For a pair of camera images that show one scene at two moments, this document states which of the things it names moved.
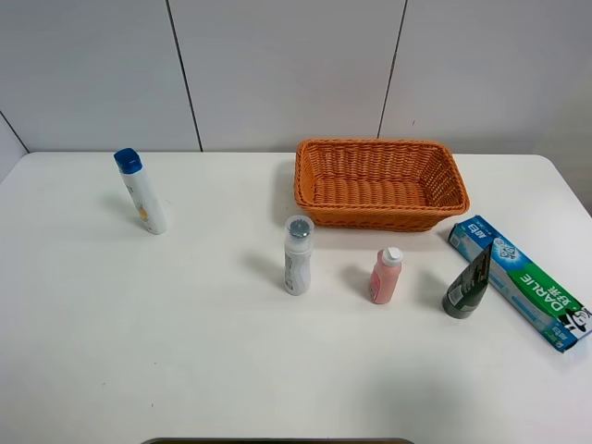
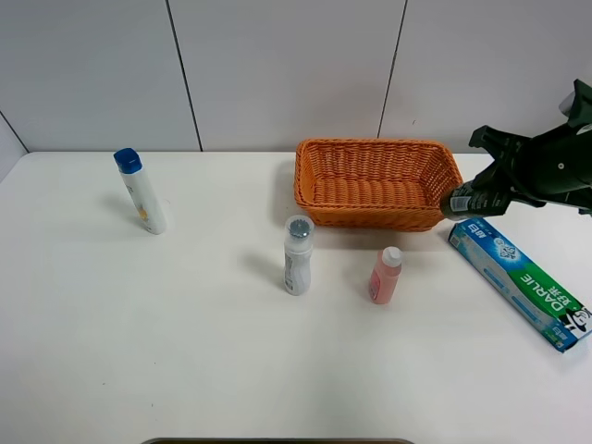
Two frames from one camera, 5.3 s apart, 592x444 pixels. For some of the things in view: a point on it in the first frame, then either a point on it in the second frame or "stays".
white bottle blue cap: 129,165 stays
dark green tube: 465,293 to 463,201
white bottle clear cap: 298,244 stays
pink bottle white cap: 385,274 stays
